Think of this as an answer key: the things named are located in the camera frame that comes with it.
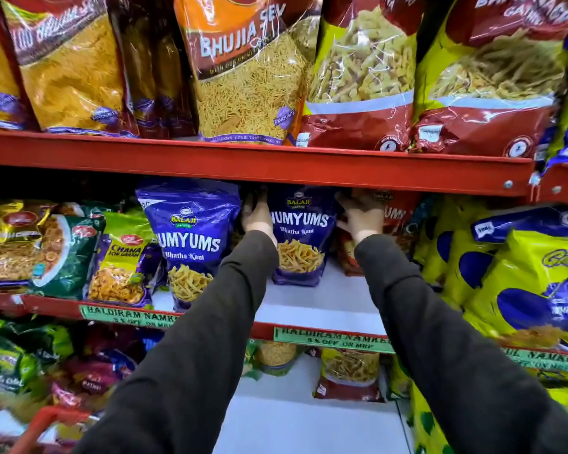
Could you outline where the green shelf label strip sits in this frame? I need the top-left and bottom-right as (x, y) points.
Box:
(79, 304), (181, 329)
(501, 347), (568, 375)
(273, 327), (396, 354)

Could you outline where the person's right forearm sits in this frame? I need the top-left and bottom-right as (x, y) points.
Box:
(354, 233), (568, 454)

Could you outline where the small yellow red snack packet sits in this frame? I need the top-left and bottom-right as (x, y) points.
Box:
(313, 348), (385, 403)

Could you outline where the lime green snack packet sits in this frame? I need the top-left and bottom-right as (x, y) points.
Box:
(86, 210), (158, 309)

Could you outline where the dark brown snack packet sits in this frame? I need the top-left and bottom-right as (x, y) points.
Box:
(108, 0), (200, 140)

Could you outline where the person's left forearm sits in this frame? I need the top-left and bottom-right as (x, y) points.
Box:
(72, 230), (280, 454)

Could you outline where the large blue snack packet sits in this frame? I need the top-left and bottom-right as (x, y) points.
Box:
(136, 178), (241, 313)

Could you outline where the red metal shelf beam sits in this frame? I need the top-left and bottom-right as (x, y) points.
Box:
(0, 290), (568, 375)
(0, 129), (536, 198)
(530, 162), (568, 205)

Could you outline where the person's left hand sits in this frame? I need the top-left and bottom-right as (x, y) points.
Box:
(241, 191), (278, 247)

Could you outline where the white shelf board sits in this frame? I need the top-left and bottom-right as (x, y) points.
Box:
(212, 353), (413, 454)
(151, 259), (389, 337)

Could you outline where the red basket handle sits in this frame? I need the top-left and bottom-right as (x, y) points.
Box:
(7, 405), (94, 454)

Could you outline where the dark green snack packet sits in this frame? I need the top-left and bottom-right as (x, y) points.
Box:
(30, 214), (106, 300)

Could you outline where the person's right hand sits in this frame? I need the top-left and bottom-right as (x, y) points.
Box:
(335, 189), (387, 244)

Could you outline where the small blue snack packet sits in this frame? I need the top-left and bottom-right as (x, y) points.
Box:
(267, 184), (338, 287)

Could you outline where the pink snack packet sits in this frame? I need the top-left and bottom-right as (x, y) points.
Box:
(51, 325), (140, 413)

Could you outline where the gold snack packet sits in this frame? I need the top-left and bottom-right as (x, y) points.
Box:
(0, 200), (54, 285)

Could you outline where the orange snack packet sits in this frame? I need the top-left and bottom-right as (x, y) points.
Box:
(173, 0), (323, 146)

